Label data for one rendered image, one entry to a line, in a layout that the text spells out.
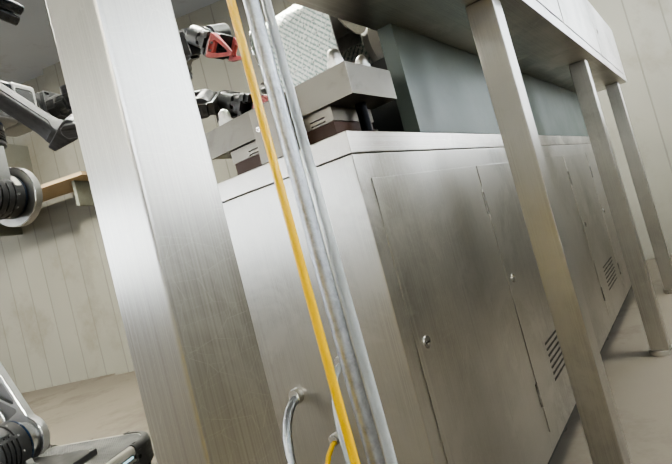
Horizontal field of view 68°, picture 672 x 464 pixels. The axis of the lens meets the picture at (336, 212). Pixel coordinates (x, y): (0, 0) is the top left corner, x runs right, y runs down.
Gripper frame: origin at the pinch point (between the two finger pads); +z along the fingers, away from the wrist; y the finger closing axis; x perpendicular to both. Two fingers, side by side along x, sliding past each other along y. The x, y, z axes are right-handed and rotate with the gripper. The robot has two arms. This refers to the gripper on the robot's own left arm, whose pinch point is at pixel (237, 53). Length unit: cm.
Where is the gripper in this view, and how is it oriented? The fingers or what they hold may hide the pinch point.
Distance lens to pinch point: 146.7
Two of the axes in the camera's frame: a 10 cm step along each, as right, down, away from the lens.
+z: 7.6, 4.4, -4.8
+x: 3.0, -8.9, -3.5
